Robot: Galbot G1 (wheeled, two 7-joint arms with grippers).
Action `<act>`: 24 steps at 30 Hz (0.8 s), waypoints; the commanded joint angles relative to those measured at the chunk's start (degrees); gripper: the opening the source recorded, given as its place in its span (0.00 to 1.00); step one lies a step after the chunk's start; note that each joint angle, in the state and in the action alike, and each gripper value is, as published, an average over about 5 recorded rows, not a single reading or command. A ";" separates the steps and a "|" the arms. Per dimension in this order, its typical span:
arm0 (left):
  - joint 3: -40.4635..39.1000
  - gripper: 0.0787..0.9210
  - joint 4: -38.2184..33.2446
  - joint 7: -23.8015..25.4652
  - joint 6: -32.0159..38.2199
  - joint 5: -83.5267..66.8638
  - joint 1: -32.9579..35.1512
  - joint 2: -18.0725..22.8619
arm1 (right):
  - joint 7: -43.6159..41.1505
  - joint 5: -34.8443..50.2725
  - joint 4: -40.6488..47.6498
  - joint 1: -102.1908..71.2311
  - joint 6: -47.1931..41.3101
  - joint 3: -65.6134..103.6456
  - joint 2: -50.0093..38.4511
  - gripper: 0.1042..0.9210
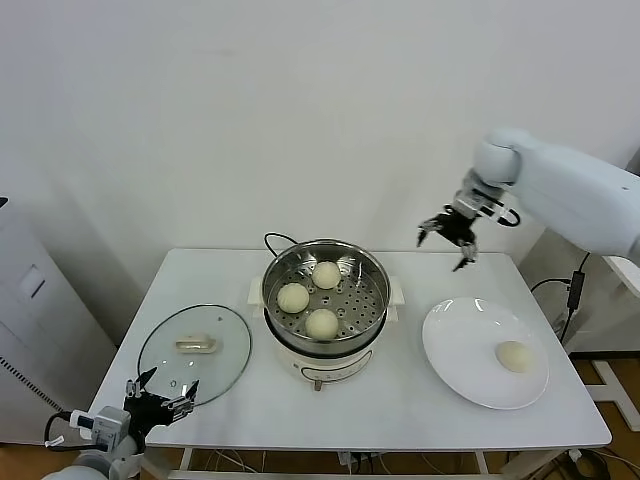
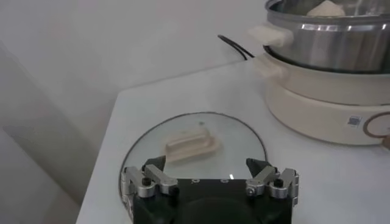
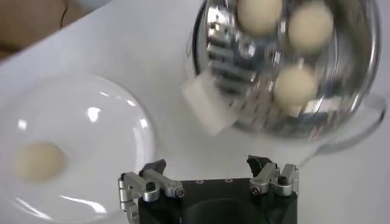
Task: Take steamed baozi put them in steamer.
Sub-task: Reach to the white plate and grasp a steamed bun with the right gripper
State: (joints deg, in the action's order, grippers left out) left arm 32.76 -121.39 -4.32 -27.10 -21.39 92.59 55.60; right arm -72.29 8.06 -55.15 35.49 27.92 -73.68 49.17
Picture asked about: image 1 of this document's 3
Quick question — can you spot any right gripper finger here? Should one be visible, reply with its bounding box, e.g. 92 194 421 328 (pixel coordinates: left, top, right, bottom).
451 244 478 273
415 216 443 248

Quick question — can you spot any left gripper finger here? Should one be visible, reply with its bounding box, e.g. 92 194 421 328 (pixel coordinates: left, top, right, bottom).
124 366 158 399
172 379 201 405

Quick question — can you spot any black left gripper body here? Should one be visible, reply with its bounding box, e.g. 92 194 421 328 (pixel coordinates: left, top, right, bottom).
123 392 196 447

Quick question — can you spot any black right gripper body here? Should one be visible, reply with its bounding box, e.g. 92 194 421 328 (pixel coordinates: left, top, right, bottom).
432 206 480 249

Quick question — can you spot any glass pot lid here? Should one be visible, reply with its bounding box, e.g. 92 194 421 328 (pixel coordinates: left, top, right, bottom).
137 302 253 405

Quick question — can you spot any white steamed baozi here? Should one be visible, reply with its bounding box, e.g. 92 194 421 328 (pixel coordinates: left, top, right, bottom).
277 282 311 315
494 340 534 374
312 261 344 290
304 308 340 341

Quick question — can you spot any steel perforated steamer basket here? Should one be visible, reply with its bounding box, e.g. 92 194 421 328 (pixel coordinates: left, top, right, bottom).
263 240 393 354

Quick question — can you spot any white round plate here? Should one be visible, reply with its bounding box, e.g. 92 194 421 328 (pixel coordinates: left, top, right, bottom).
421 297 550 411

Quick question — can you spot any dark grey USB hub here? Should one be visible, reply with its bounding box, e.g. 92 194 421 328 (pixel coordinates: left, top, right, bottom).
567 269 586 311

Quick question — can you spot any white floor cabinet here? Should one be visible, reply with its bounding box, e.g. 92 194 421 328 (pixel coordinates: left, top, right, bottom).
0 195 120 446

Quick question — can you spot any white electric cooker base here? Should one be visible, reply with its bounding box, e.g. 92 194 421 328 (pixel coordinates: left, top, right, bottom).
248 274 407 394

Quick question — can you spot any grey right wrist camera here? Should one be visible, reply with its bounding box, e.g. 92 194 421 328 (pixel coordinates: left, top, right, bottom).
452 189 504 221

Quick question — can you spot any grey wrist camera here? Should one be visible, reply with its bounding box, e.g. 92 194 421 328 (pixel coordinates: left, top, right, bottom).
92 407 130 451
452 189 504 221

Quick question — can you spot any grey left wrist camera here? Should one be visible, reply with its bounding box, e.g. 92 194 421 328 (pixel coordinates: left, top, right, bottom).
92 407 130 451

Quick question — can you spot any white cable bundle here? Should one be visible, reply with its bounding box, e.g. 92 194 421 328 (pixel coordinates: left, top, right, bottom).
207 448 264 472

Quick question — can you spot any black looped side cable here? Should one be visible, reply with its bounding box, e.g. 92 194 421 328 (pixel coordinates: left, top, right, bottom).
529 278 571 294

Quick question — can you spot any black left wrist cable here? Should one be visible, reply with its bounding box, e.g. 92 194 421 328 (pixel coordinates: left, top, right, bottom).
44 410 96 450

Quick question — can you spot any black cooker power cord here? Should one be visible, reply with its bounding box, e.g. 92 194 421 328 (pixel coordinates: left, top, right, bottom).
265 232 301 261

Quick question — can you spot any white table leg frame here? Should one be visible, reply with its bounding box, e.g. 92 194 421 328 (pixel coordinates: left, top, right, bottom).
164 448 494 476

